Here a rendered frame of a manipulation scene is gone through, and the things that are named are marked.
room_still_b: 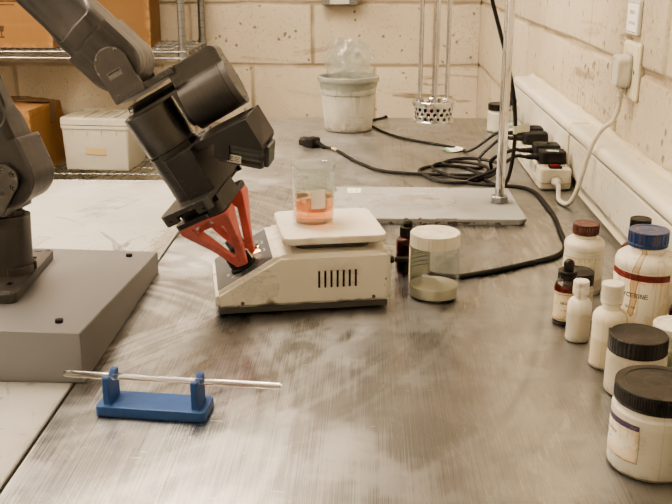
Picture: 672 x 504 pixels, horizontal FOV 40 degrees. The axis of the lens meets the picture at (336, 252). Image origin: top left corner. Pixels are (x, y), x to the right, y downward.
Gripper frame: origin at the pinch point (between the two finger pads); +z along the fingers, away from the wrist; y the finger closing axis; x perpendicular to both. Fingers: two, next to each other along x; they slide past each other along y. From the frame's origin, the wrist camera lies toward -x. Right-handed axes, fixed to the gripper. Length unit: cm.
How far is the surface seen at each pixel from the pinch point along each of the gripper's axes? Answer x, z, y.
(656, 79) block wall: -44, 17, 47
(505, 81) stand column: -24, 9, 52
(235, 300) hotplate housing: 1.4, 3.3, -4.4
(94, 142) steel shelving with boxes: 143, 7, 183
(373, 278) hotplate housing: -11.7, 9.6, 2.0
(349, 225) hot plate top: -10.3, 4.2, 6.6
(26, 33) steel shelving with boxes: 141, -35, 183
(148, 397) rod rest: -0.2, -0.3, -26.6
